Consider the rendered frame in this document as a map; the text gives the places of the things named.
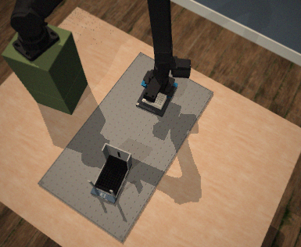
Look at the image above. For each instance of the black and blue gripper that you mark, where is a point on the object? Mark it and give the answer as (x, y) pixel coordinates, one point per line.
(170, 89)

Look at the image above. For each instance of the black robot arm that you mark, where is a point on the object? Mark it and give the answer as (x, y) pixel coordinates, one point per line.
(28, 19)

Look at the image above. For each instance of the white well plate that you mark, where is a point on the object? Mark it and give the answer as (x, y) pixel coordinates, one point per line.
(159, 102)

